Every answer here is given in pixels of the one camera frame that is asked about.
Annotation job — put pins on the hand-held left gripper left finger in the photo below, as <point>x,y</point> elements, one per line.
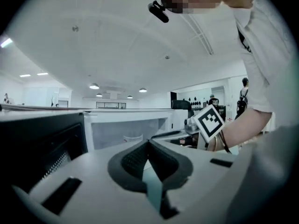
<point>93,195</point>

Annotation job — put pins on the white microwave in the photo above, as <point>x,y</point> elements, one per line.
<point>130,118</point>

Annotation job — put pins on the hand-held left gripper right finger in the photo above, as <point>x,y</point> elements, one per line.
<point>203,183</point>

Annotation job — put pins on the round ceiling sensor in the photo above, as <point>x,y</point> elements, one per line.
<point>75,28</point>
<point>167,57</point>

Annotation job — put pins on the rectangular ceiling light panel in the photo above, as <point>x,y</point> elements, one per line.
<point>25,75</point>
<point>6,42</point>
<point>42,73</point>

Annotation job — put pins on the person's right forearm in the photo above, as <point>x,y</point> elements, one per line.
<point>243,127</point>

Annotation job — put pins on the linear ceiling vent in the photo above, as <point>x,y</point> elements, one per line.
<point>202,37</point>

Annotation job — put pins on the black office chair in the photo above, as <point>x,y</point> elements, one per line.
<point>182,105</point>

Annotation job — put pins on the clear glass vase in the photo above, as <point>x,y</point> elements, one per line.
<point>133,138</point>

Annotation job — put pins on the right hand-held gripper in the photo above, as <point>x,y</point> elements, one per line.
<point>209,122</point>

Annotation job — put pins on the person's white shirt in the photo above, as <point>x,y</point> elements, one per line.
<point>266,55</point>

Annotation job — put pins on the black head-worn camera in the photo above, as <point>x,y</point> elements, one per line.
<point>158,11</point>

